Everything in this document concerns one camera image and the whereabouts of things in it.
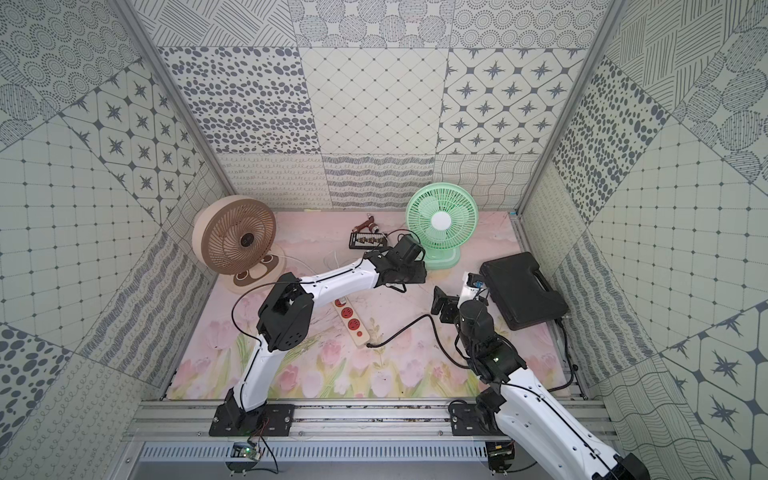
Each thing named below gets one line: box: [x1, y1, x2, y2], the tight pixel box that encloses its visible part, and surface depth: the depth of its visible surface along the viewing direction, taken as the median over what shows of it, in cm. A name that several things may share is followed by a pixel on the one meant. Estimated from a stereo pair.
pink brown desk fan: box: [192, 195, 286, 294], surface depth 82 cm
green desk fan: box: [406, 182, 478, 270], surface depth 89 cm
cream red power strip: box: [332, 296, 370, 348], surface depth 90 cm
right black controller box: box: [487, 440, 515, 473], surface depth 73 cm
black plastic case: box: [480, 252, 569, 331], surface depth 97 cm
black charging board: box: [349, 232, 388, 249], surface depth 113 cm
